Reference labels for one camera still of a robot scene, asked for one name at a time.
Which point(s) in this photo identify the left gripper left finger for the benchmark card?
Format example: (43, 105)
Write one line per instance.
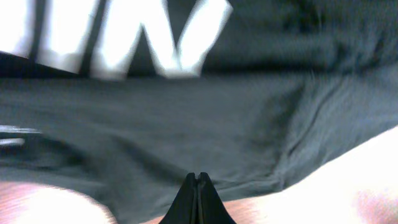
(183, 210)

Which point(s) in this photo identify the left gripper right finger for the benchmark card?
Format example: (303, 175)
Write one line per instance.
(210, 207)

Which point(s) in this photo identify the black Nike t-shirt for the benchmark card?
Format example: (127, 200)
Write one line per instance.
(120, 100)

